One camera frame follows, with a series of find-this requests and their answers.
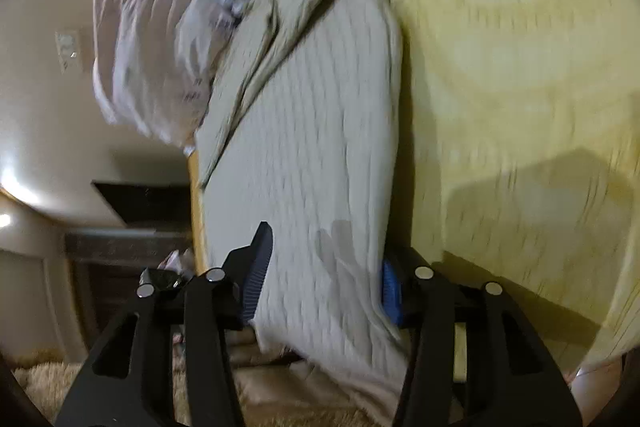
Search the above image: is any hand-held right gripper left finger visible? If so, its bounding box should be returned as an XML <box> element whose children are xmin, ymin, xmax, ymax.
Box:
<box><xmin>54</xmin><ymin>221</ymin><xmax>275</xmax><ymax>427</ymax></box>

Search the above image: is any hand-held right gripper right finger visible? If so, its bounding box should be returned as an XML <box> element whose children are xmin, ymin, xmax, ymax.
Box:
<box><xmin>381</xmin><ymin>248</ymin><xmax>584</xmax><ymax>427</ymax></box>

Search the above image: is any grey cable-knit sweater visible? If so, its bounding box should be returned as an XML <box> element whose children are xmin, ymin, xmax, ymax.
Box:
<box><xmin>192</xmin><ymin>0</ymin><xmax>417</xmax><ymax>408</ymax></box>

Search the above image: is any beige cloth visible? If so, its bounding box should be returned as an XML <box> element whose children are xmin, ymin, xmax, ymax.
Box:
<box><xmin>227</xmin><ymin>341</ymin><xmax>401</xmax><ymax>425</ymax></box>

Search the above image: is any dark wooden dresser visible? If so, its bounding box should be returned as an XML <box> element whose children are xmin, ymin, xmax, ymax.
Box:
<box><xmin>64</xmin><ymin>179</ymin><xmax>197</xmax><ymax>350</ymax></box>

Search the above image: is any beige shaggy rug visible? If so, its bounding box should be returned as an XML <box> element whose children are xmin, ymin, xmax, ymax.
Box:
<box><xmin>12</xmin><ymin>359</ymin><xmax>381</xmax><ymax>427</ymax></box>

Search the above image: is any white floral pillow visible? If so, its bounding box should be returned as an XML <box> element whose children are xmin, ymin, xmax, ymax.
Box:
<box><xmin>91</xmin><ymin>0</ymin><xmax>238</xmax><ymax>158</ymax></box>

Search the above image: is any yellow patterned bedsheet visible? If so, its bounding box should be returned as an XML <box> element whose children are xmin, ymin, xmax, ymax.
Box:
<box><xmin>334</xmin><ymin>0</ymin><xmax>640</xmax><ymax>369</ymax></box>

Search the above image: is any wooden bed frame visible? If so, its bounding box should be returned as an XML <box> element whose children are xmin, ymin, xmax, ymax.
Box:
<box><xmin>187</xmin><ymin>146</ymin><xmax>210</xmax><ymax>274</ymax></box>

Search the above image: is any wall light switch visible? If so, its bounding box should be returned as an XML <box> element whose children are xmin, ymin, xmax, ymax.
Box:
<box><xmin>54</xmin><ymin>29</ymin><xmax>84</xmax><ymax>76</ymax></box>

